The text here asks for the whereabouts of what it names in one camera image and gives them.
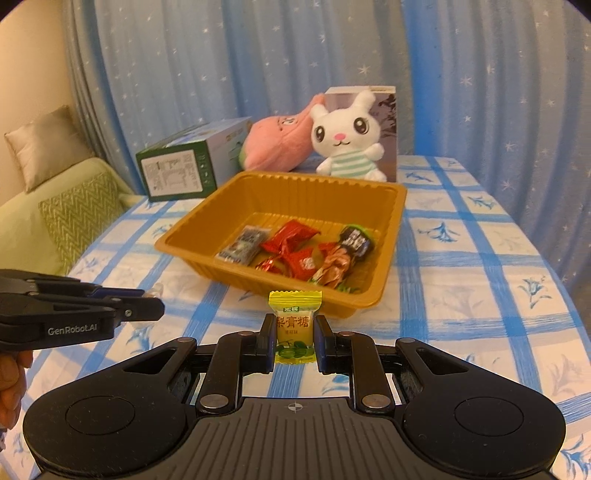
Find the yellow candy packet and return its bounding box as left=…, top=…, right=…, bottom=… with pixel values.
left=269, top=291, right=322, bottom=365

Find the small red candy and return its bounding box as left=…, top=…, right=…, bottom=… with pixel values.
left=256, top=257, right=283, bottom=275

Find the clear brown candy packet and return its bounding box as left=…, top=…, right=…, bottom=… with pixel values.
left=143, top=282, right=163, bottom=298

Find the clear grey snack packet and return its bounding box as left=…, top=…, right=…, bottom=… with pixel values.
left=215, top=225, right=270, bottom=266

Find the green black snack bag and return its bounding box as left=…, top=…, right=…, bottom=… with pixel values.
left=311, top=224, right=375, bottom=290

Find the large red pillow snack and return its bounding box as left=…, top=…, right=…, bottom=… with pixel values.
left=260, top=219, right=321, bottom=254

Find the green red candy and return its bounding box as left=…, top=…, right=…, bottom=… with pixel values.
left=337, top=284, right=361, bottom=293

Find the red rectangular wafer packet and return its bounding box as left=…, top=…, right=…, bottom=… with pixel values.
left=281, top=247, right=318, bottom=281

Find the dark red snack packet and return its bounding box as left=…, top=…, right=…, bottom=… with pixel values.
left=318, top=242, right=339, bottom=258

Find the person's left hand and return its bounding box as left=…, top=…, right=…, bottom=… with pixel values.
left=0, top=350, right=33, bottom=429

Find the light green sofa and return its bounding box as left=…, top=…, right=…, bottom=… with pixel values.
left=1, top=158, right=142, bottom=275

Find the green chevron cushion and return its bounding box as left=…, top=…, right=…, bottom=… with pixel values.
left=38, top=173, right=124, bottom=270

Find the orange plastic tray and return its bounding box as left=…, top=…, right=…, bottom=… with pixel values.
left=155, top=173, right=407, bottom=318

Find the beige satin cushion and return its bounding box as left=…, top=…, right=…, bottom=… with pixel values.
left=4, top=105, right=95, bottom=193

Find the green carton box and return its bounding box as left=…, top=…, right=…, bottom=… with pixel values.
left=136, top=117, right=252, bottom=202

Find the pink plush toy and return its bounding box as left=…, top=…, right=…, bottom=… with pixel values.
left=238, top=93, right=325, bottom=172

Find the white bunny plush toy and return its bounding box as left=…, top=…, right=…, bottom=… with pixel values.
left=310, top=89, right=387, bottom=182

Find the white purple box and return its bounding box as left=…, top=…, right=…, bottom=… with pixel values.
left=325, top=85, right=398, bottom=182

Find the blue star curtain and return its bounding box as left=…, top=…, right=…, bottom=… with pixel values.
left=64, top=1, right=590, bottom=290

